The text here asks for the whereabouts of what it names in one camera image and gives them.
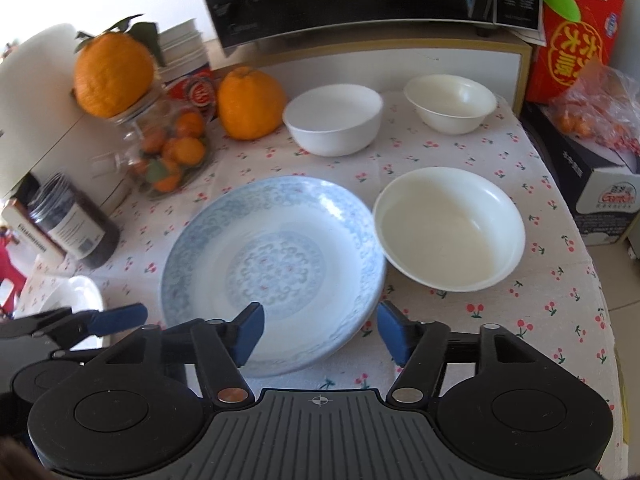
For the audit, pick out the red carton box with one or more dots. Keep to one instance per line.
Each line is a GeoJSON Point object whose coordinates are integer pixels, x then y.
{"type": "Point", "coordinates": [565, 55]}

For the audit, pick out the stack of white containers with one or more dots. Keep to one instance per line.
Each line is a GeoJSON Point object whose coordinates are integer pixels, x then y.
{"type": "Point", "coordinates": [182, 47]}

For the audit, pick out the white appliance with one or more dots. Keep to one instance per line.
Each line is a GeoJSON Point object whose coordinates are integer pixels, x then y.
{"type": "Point", "coordinates": [40, 110]}

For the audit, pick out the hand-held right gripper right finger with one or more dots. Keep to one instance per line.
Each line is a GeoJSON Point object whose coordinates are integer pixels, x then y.
{"type": "Point", "coordinates": [391, 334]}

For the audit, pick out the small white bowl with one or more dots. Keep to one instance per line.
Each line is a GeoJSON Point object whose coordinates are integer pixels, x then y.
{"type": "Point", "coordinates": [450, 105]}

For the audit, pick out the red label tub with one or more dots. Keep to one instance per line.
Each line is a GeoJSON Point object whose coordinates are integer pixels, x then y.
{"type": "Point", "coordinates": [200, 92]}

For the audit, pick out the dark jar with label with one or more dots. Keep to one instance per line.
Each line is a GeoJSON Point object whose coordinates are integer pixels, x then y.
{"type": "Point", "coordinates": [75, 225]}

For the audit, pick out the white flower print plate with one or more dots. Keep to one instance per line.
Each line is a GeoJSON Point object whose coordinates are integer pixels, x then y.
{"type": "Point", "coordinates": [80, 292]}

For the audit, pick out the large white bowl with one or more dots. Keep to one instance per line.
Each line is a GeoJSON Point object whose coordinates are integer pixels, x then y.
{"type": "Point", "coordinates": [450, 235]}

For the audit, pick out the deep white bowl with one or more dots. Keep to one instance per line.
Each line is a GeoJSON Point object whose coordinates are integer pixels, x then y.
{"type": "Point", "coordinates": [330, 125]}

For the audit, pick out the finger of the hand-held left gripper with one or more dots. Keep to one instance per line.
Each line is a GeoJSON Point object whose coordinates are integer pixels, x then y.
{"type": "Point", "coordinates": [120, 318]}

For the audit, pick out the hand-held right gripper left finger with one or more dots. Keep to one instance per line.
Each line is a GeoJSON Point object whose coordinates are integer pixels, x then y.
{"type": "Point", "coordinates": [250, 331]}

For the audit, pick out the cherry print tablecloth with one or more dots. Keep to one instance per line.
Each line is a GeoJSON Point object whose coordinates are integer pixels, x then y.
{"type": "Point", "coordinates": [500, 160]}

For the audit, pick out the blue patterned plate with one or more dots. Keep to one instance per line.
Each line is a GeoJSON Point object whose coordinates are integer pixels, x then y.
{"type": "Point", "coordinates": [280, 260]}

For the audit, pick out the black and white carton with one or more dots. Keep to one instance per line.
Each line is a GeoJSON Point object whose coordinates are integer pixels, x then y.
{"type": "Point", "coordinates": [600, 200]}

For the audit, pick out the plastic bag of oranges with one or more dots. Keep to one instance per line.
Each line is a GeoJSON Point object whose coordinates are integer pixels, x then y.
{"type": "Point", "coordinates": [595, 115]}

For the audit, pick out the glass jar of small oranges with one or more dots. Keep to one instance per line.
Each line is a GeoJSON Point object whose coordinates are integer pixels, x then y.
{"type": "Point", "coordinates": [170, 155]}

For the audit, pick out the large orange with leaves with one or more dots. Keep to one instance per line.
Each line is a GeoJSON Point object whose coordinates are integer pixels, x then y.
{"type": "Point", "coordinates": [112, 75]}

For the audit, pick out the red plastic object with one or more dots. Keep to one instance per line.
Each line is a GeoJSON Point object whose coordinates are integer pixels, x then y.
{"type": "Point", "coordinates": [7, 265]}

